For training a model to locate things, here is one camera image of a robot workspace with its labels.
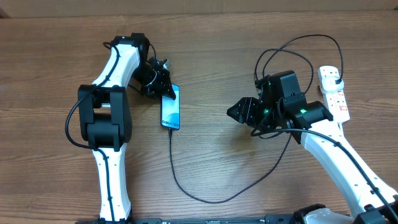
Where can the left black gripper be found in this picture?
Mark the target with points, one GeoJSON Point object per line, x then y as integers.
{"type": "Point", "coordinates": [161, 86]}

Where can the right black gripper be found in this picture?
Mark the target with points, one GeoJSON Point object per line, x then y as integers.
{"type": "Point", "coordinates": [248, 108]}

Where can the Samsung Galaxy smartphone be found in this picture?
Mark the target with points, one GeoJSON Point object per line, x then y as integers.
{"type": "Point", "coordinates": [170, 110]}

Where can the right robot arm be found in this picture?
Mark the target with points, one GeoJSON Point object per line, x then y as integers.
{"type": "Point", "coordinates": [314, 128]}

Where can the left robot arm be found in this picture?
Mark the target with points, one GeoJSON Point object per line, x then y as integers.
{"type": "Point", "coordinates": [105, 117]}

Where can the white charger plug adapter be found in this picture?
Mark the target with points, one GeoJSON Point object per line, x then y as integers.
{"type": "Point", "coordinates": [329, 85]}

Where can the white power strip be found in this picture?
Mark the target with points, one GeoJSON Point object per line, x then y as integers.
{"type": "Point", "coordinates": [335, 102]}

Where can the cardboard backboard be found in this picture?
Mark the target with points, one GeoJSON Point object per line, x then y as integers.
{"type": "Point", "coordinates": [77, 8]}

